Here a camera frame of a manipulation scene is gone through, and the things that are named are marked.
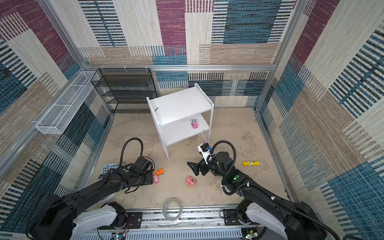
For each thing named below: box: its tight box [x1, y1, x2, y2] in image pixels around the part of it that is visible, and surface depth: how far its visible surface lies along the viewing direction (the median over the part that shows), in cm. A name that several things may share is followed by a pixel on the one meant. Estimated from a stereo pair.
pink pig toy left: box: [153, 175, 160, 184], surface depth 86 cm
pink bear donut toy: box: [185, 176, 197, 187], surface depth 85 cm
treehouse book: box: [98, 162, 120, 181], surface depth 91 cm
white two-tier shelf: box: [146, 83, 215, 160], surface depth 83 cm
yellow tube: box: [242, 161, 261, 166], surface depth 92 cm
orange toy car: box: [156, 168, 164, 175], surface depth 89 cm
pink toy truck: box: [191, 119, 199, 130], surface depth 90 cm
